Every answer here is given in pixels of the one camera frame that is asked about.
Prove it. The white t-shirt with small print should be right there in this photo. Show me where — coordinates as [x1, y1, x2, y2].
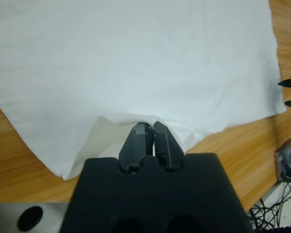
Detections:
[0, 0, 287, 182]

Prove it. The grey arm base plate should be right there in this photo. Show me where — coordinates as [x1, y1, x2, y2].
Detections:
[275, 136, 291, 183]

